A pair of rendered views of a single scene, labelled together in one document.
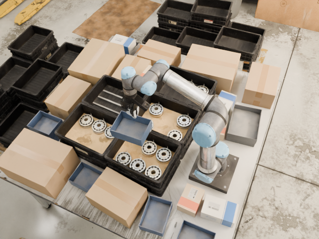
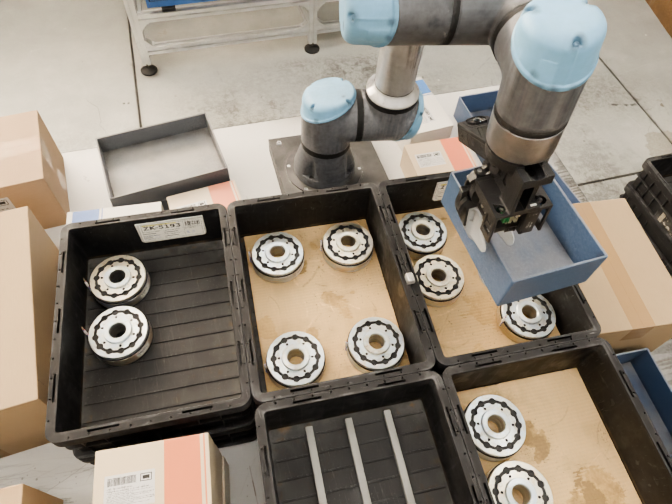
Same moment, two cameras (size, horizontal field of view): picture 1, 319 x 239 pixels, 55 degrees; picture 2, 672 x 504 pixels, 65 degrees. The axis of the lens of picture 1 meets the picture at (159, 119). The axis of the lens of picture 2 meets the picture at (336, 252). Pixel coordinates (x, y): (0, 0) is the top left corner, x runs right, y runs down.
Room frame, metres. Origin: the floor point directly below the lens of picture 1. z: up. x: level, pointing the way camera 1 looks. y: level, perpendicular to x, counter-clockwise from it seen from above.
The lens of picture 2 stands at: (1.56, 0.29, 1.73)
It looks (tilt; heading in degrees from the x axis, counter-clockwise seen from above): 57 degrees down; 221
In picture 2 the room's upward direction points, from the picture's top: 5 degrees clockwise
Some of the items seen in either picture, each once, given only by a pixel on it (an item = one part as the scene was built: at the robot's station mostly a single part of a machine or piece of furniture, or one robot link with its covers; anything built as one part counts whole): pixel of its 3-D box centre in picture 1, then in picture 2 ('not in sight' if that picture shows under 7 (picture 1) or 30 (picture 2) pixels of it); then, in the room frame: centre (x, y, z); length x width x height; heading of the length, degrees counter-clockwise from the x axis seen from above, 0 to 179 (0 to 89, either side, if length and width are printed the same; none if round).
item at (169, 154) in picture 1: (164, 154); (422, 231); (0.96, -0.01, 0.86); 0.10 x 0.10 x 0.01
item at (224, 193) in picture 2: (217, 127); (209, 217); (1.22, -0.42, 0.74); 0.16 x 0.12 x 0.07; 157
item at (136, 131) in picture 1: (131, 128); (517, 226); (1.02, 0.17, 1.11); 0.20 x 0.15 x 0.07; 63
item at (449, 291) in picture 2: (149, 147); (437, 276); (1.02, 0.08, 0.86); 0.10 x 0.10 x 0.01
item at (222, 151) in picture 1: (218, 153); (330, 114); (0.91, -0.34, 0.91); 0.13 x 0.12 x 0.14; 141
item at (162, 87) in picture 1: (184, 91); (156, 322); (1.47, -0.20, 0.87); 0.40 x 0.30 x 0.11; 58
